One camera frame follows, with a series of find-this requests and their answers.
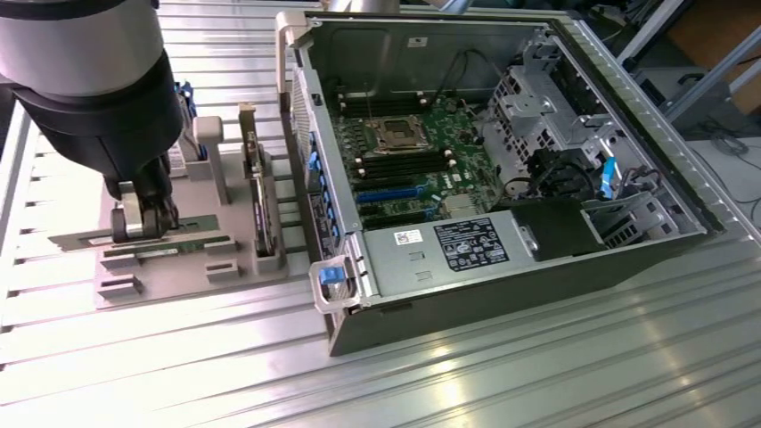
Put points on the grey parts rack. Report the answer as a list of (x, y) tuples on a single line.
[(179, 276)]

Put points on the aluminium frame post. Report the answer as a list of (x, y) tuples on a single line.
[(702, 80)]

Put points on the black plastic air shroud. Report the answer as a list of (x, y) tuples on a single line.
[(556, 229)]

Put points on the silver chipset heatsink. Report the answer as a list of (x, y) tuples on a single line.
[(459, 206)]

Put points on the green RAM stick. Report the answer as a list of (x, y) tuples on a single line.
[(179, 250), (196, 221)]

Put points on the black expansion slot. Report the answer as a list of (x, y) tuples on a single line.
[(390, 219)]

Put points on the open black PC case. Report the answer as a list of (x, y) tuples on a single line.
[(535, 285)]

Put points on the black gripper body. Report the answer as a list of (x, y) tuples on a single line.
[(107, 125)]

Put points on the grey power supply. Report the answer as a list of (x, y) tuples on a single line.
[(428, 263)]

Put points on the graphics card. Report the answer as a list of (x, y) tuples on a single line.
[(262, 187)]

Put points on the blue case latch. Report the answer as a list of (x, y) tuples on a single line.
[(331, 276)]

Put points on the green motherboard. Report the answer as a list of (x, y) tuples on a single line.
[(440, 178)]

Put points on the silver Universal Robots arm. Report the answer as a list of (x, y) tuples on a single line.
[(78, 40)]

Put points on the metal disk bay cage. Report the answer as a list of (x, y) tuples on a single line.
[(535, 116)]

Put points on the blue expansion slot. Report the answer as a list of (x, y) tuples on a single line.
[(386, 195)]

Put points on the disk with blue caddy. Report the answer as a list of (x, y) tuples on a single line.
[(187, 134)]

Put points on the black equipment box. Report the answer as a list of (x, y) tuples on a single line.
[(684, 98)]

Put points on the CPU socket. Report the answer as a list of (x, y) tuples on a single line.
[(398, 134)]

